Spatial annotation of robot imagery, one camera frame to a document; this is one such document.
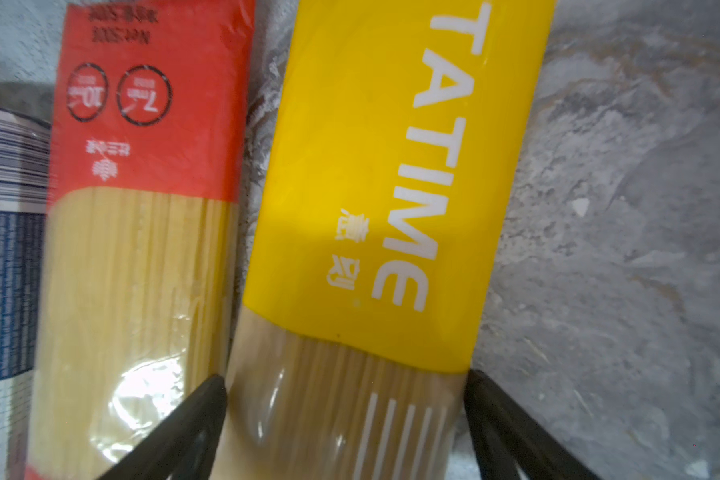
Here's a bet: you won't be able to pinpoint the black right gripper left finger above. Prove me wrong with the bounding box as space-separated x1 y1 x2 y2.
100 374 227 480

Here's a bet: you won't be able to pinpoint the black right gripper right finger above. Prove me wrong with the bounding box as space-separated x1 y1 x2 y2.
464 369 599 480

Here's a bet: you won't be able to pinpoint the blue Barilla spaghetti box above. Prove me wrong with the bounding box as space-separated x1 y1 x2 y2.
0 108 50 479

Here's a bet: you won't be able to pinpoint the red spaghetti bag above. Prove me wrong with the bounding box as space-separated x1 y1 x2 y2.
25 1 255 479

